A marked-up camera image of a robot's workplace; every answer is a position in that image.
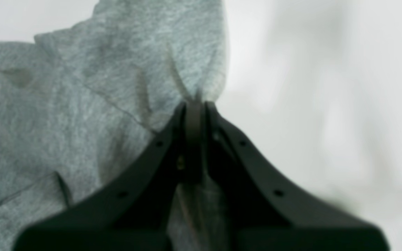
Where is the right gripper black image-right right finger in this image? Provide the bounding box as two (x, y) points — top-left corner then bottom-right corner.
(204, 102), (389, 251)

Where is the right gripper black image-right left finger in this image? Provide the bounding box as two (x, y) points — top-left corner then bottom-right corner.
(13, 102), (203, 251)

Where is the grey t-shirt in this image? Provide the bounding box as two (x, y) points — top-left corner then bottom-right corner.
(0, 0), (227, 251)

